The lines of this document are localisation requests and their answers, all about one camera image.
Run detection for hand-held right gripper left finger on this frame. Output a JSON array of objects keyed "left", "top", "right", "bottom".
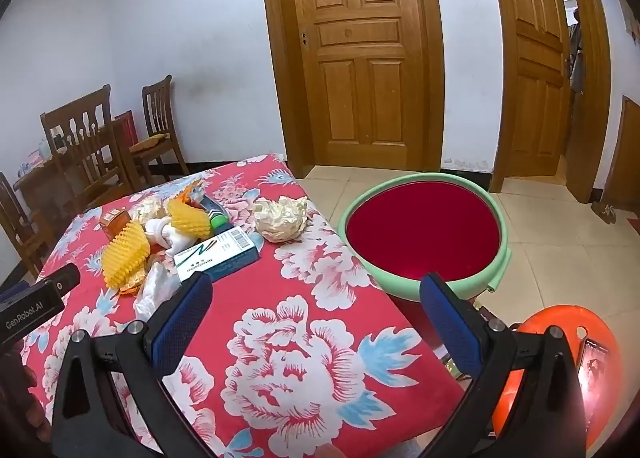
[{"left": 51, "top": 271, "right": 214, "bottom": 458}]

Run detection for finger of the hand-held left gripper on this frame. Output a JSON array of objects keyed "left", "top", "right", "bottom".
[{"left": 36, "top": 263, "right": 81, "bottom": 299}]

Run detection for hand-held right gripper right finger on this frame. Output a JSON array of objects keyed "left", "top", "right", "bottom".
[{"left": 419, "top": 273, "right": 587, "bottom": 458}]

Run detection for white plastic bag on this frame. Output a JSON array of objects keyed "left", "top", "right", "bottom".
[{"left": 134, "top": 260, "right": 181, "bottom": 321}]

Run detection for large yellow foam fruit net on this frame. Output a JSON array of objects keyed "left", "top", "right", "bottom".
[{"left": 102, "top": 220, "right": 152, "bottom": 291}]

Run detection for small orange box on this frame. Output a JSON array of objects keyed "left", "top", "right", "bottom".
[{"left": 99, "top": 208, "right": 132, "bottom": 241}]

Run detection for white blue medicine box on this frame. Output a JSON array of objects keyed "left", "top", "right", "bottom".
[{"left": 172, "top": 225, "right": 261, "bottom": 283}]

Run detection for small yellow foam fruit net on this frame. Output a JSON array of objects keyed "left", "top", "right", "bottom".
[{"left": 165, "top": 198, "right": 211, "bottom": 241}]

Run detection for green basin with red inside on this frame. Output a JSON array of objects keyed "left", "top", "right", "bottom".
[{"left": 337, "top": 173, "right": 514, "bottom": 303}]

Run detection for blue tube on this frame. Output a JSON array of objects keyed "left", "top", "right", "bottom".
[{"left": 202, "top": 193, "right": 228, "bottom": 223}]

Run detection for cream paper ball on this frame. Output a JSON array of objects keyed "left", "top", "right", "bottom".
[{"left": 252, "top": 196, "right": 308, "bottom": 243}]

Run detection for person's left hand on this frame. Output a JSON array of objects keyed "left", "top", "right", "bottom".
[{"left": 0, "top": 340, "right": 52, "bottom": 441}]

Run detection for dark wooden chair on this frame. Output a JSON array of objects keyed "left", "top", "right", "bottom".
[{"left": 0, "top": 173, "right": 57, "bottom": 279}]

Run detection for orange plastic stool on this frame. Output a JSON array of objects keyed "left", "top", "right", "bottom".
[{"left": 492, "top": 304, "right": 622, "bottom": 454}]

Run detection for wooden dining table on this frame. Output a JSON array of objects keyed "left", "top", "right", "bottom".
[{"left": 14, "top": 153, "right": 121, "bottom": 239}]

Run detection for red floral tablecloth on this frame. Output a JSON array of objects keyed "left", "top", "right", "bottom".
[{"left": 20, "top": 154, "right": 468, "bottom": 458}]

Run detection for tall wooden dining chair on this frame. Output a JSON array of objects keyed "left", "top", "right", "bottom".
[{"left": 40, "top": 85, "right": 132, "bottom": 199}]

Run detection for black smartphone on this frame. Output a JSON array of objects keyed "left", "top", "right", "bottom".
[{"left": 577, "top": 338, "right": 611, "bottom": 419}]

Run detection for yellow seat cushion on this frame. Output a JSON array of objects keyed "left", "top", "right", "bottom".
[{"left": 131, "top": 133, "right": 171, "bottom": 153}]

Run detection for red flat board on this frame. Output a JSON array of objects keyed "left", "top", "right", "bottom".
[{"left": 115, "top": 110, "right": 139, "bottom": 149}]

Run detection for light slipper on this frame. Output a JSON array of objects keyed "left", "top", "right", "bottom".
[{"left": 592, "top": 203, "right": 619, "bottom": 225}]

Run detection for wooden chair with cushion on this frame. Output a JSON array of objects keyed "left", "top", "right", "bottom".
[{"left": 131, "top": 75, "right": 191, "bottom": 179}]

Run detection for wooden door panel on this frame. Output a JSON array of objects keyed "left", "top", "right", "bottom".
[{"left": 600, "top": 95, "right": 640, "bottom": 219}]

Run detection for open wooden panel door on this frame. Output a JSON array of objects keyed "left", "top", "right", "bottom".
[{"left": 484, "top": 0, "right": 612, "bottom": 203}]

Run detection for closed wooden panel door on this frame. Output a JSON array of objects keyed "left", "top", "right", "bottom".
[{"left": 258, "top": 0, "right": 446, "bottom": 179}]

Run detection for hanging grey clothing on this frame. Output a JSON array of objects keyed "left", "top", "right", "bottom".
[{"left": 569, "top": 8, "right": 587, "bottom": 94}]

